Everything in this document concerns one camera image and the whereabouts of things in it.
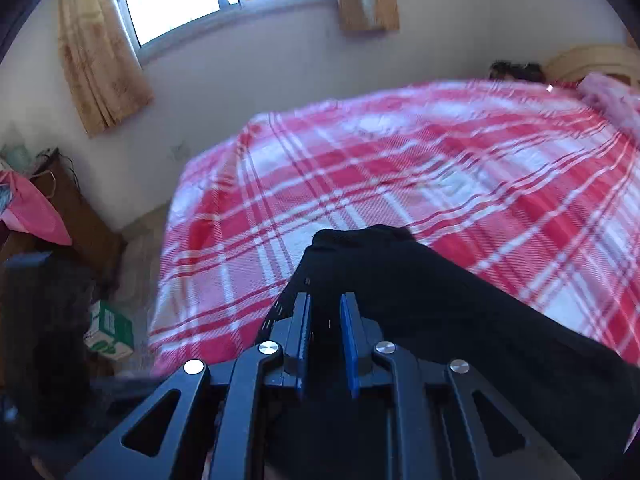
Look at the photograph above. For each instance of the black pants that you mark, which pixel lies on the black pants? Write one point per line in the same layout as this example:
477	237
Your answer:
450	310

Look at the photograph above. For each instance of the wooden headboard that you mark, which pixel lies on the wooden headboard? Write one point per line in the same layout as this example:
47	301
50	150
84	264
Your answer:
595	60

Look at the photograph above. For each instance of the pink pillow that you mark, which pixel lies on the pink pillow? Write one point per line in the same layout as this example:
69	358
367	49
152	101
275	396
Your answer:
612	100

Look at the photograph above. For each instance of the green white cardboard box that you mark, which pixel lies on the green white cardboard box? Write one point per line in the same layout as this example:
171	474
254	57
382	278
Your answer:
110	330

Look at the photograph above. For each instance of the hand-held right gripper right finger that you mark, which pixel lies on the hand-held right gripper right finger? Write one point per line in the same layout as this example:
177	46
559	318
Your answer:
349	345

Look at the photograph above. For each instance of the pink bag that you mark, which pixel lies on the pink bag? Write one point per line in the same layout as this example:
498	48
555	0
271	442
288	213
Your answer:
37	215

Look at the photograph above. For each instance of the pale green item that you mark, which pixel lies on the pale green item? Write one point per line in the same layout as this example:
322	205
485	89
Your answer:
15	157

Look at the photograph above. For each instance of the dark furniture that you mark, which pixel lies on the dark furniture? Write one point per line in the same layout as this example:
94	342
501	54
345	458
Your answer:
45	330

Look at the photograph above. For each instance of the red white plaid blanket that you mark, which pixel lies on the red white plaid blanket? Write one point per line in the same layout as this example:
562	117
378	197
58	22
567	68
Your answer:
350	170

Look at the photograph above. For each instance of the dark bundle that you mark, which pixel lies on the dark bundle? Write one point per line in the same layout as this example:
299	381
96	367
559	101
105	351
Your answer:
517	71

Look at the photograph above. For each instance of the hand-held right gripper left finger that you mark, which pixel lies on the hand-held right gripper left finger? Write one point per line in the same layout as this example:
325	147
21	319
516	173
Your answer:
303	340

